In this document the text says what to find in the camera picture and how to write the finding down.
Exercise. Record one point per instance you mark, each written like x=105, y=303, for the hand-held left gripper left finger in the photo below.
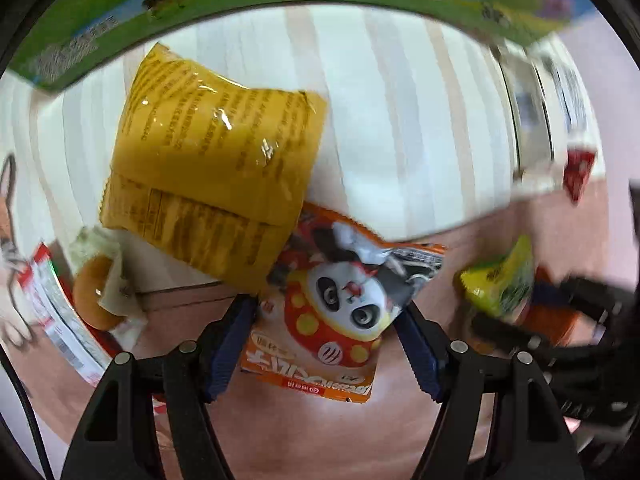
x=230, y=347

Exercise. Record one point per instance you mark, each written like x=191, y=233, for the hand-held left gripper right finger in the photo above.
x=421, y=357

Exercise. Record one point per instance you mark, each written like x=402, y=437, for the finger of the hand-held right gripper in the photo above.
x=545, y=347
x=595, y=292

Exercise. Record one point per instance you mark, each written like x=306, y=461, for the green yellow snack packet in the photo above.
x=495, y=280

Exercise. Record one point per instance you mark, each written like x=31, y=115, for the red snack packet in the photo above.
x=580, y=170

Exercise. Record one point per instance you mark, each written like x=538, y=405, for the orange panda snack packet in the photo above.
x=330, y=300

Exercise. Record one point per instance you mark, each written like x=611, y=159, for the printed cardboard box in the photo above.
x=200, y=5

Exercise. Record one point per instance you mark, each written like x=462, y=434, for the plain orange snack packet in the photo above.
x=550, y=322

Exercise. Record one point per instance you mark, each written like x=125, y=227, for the clear donut snack packet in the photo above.
x=92, y=290

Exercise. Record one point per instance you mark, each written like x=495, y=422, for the white red-edged snack packet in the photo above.
x=55, y=320

